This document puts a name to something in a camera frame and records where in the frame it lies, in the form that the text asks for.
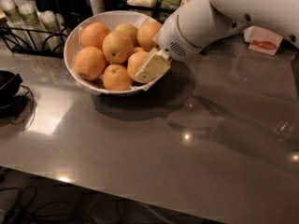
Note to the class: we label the stacked plastic cups middle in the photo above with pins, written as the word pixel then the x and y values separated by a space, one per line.
pixel 29 15

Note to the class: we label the white bowl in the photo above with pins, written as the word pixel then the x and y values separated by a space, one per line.
pixel 72 47

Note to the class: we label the green tea packets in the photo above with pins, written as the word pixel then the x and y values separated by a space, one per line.
pixel 167 4

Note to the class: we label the stacked plastic cups right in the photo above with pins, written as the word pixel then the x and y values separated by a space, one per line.
pixel 49 21

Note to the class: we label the stacked plastic cups left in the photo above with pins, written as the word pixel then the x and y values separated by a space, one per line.
pixel 12 12

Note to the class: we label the small hidden orange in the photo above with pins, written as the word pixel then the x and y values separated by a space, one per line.
pixel 137 49

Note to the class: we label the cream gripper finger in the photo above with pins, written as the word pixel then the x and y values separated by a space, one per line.
pixel 157 63

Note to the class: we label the stacked plastic cups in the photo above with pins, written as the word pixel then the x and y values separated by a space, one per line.
pixel 12 12
pixel 29 15
pixel 49 21

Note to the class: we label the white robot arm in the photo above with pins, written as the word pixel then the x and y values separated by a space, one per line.
pixel 278 16

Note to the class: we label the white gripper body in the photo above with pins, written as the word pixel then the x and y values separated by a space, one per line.
pixel 172 38

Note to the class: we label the black condiment shelf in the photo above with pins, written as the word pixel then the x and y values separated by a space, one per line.
pixel 149 8

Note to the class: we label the black wire cup rack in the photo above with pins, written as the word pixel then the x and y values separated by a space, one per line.
pixel 37 42

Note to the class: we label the orange printed paper packet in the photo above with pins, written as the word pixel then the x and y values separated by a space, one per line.
pixel 263 40

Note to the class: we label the black device on left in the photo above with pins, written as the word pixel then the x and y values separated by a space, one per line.
pixel 9 86

